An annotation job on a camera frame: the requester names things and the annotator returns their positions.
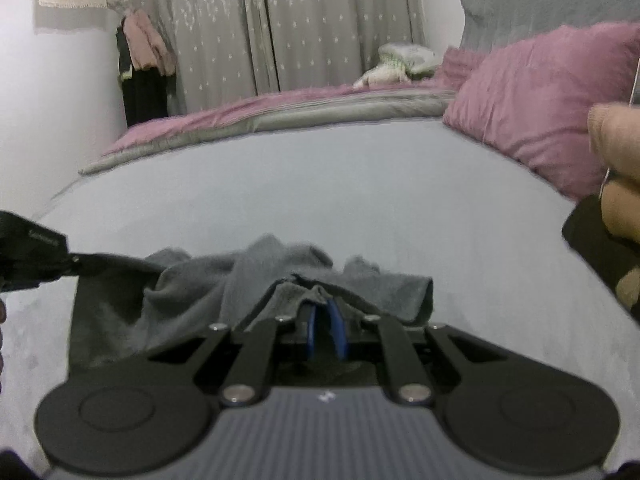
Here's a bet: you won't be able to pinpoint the grey knit sweater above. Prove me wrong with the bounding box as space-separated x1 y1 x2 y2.
70 234 434 376

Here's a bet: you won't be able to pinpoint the hanging black clothes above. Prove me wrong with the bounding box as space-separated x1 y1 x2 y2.
116 25 171 128

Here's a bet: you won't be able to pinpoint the large pink pillow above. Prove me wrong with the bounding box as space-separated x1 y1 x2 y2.
442 22 640 202

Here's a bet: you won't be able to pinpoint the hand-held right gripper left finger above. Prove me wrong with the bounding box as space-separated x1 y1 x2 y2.
148 287 321 407

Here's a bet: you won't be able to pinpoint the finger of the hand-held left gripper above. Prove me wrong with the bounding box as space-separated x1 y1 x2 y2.
67 253 163 277

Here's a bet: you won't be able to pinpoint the black cloth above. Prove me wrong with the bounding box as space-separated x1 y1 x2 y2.
562 195 640 322

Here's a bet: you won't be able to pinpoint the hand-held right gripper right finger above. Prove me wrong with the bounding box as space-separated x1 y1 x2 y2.
324 296 507 407

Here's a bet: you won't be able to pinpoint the beige plush toy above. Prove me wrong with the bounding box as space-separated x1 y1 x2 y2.
587 102 640 311

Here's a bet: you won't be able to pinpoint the bed with grey sheet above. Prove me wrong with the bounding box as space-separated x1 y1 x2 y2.
0 116 640 480

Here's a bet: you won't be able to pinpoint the grey star curtain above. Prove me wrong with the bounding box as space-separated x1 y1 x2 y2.
107 0 426 116

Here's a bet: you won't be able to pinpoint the small pink pillow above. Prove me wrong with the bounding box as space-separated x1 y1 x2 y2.
435 46 488 92

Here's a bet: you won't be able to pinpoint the pink and grey duvet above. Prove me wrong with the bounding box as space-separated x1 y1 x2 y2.
79 82 458 176

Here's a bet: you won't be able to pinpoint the hanging pink clothes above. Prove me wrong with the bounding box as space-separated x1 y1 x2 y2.
122 9 177 76

